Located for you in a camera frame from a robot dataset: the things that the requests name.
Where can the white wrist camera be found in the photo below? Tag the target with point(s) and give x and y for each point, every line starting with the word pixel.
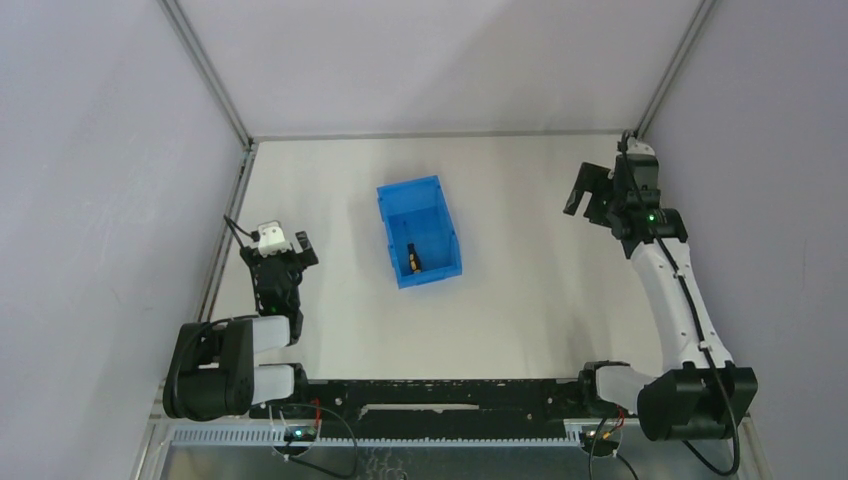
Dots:
pixel 630 145
pixel 272 239

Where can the left controller board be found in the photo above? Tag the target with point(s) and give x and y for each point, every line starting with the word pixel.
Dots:
pixel 295 434

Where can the blue plastic bin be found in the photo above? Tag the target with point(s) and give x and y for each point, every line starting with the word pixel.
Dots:
pixel 416 211

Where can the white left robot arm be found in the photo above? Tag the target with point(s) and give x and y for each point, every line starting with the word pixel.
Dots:
pixel 213 372

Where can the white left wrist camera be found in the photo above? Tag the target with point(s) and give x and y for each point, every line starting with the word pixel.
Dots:
pixel 272 239

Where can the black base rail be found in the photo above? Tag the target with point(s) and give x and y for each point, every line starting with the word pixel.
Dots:
pixel 491 408

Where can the controller board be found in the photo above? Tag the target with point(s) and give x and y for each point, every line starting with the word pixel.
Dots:
pixel 295 434
pixel 588 437

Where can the right controller board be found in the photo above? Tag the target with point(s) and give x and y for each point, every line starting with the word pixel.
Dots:
pixel 588 437

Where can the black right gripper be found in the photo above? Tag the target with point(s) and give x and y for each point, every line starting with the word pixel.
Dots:
pixel 592 178

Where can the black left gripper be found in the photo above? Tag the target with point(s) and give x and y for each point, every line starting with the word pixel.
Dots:
pixel 279 259

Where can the grey aluminium frame rail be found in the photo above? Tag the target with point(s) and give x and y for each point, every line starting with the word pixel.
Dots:
pixel 192 44

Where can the grey slotted cable duct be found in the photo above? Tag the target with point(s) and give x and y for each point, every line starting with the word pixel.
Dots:
pixel 566 434

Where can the black and yellow screwdriver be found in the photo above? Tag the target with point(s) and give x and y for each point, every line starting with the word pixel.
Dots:
pixel 413 259

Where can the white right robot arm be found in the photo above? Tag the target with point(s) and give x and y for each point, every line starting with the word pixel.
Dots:
pixel 700 393

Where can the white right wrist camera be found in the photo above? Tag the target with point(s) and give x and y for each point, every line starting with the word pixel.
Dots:
pixel 630 145

